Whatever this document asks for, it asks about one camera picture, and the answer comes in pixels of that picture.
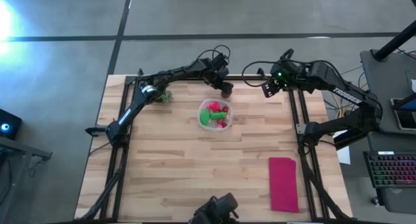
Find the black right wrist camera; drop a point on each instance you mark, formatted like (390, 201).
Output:
(279, 70)

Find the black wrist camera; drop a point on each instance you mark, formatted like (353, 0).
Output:
(220, 61)
(279, 70)

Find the black rail clamp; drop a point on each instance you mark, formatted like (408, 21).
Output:
(140, 72)
(260, 71)

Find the succulent plant in black pot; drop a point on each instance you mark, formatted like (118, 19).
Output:
(166, 96)

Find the white paper sheet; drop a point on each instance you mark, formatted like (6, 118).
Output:
(344, 152)

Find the red strawberry toy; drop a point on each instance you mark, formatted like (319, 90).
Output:
(225, 109)
(221, 123)

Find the red folded cloth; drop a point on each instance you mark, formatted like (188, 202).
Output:
(283, 185)

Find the red tomato toy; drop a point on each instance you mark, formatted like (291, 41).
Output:
(214, 106)

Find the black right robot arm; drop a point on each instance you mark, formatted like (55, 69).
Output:
(347, 95)

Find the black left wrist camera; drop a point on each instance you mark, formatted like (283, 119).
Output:
(220, 61)

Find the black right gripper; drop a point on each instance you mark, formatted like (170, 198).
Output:
(292, 76)

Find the black backlit keyboard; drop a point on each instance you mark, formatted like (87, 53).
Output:
(391, 169)

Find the black laptop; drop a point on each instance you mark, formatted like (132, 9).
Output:
(404, 115)

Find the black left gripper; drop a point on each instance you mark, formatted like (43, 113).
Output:
(216, 73)

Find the clear plastic tupperware container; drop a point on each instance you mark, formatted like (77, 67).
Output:
(215, 129)

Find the brown kiwi toy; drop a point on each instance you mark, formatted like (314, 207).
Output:
(226, 93)

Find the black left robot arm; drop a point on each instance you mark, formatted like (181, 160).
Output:
(136, 102)

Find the black pole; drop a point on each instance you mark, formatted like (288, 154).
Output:
(393, 42)

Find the grey desk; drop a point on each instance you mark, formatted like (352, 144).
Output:
(380, 87)

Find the green avocado toy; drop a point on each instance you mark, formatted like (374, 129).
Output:
(204, 117)

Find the black device with blue light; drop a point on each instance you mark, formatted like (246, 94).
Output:
(9, 125)

